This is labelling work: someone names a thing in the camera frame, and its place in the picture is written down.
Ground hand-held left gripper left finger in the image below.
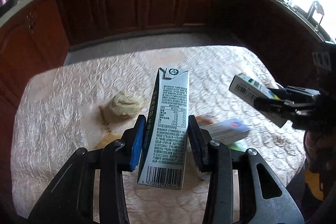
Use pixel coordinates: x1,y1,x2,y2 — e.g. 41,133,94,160
28,114,147,224

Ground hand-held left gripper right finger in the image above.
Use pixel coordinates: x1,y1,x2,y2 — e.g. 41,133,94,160
188,115,305,224

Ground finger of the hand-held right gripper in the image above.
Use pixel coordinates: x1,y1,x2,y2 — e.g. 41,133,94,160
276,86,320,99
253,97,297,116

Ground green and white small box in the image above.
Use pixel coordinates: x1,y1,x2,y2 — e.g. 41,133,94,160
228,74,289,128

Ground silver milk carton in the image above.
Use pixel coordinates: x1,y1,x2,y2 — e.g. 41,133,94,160
137,67,190,191

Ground orange packet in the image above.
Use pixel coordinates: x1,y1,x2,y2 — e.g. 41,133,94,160
196,114,214,126

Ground white long flat box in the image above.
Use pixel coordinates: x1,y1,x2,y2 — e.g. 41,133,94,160
203,118,252,146

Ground beige crumpled paper ball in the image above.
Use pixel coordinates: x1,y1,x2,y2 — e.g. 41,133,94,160
109,91,145,119

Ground green wrapper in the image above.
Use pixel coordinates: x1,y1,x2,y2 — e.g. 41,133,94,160
227,140,248,152

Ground beige embossed tablecloth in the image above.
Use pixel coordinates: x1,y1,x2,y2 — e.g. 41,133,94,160
10,46,306,224

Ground metal faucet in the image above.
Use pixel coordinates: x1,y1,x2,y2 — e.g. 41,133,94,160
306,0,326,30

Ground brown lower kitchen cabinets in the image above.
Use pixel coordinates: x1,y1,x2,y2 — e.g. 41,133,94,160
0,0,331,188

